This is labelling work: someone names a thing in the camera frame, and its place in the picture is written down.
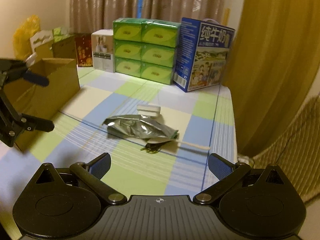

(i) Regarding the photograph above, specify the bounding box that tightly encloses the open brown cardboard box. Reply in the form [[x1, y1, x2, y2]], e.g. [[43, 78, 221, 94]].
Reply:
[[1, 59, 80, 152]]

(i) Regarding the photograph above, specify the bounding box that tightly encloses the yellow plastic bag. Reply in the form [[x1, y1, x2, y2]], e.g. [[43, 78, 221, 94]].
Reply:
[[12, 15, 41, 61]]

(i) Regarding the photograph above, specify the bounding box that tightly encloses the checked tablecloth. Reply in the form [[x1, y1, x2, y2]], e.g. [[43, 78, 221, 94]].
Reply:
[[1, 68, 236, 209]]

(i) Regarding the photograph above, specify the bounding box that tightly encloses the silver foil pouch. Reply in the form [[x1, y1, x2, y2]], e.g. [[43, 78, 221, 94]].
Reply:
[[103, 114, 178, 139]]

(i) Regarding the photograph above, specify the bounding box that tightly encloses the dark red gift box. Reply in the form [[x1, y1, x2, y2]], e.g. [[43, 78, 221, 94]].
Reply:
[[74, 33, 93, 67]]

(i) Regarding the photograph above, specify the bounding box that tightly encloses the white small charger box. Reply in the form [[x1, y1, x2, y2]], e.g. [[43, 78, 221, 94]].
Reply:
[[137, 105, 161, 118]]

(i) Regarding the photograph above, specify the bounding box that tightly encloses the white product box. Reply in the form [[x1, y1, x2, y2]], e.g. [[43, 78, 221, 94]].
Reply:
[[91, 29, 115, 73]]

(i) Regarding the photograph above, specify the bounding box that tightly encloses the beige shiny curtain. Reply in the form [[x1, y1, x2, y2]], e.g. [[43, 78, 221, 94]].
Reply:
[[69, 0, 225, 33]]

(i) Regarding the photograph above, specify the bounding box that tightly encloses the ochre curtain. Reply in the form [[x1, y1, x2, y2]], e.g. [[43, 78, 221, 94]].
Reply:
[[222, 0, 319, 157]]

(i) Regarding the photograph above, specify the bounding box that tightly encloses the blue milk carton box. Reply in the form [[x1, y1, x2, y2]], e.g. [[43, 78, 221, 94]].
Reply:
[[174, 17, 235, 92]]

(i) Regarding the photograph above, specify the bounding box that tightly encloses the green tissue multipack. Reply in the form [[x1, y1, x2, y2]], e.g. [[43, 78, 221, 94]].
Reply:
[[113, 18, 181, 85]]

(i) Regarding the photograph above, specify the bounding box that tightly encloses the black coiled cable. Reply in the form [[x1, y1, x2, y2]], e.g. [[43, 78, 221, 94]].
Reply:
[[139, 142, 163, 153]]

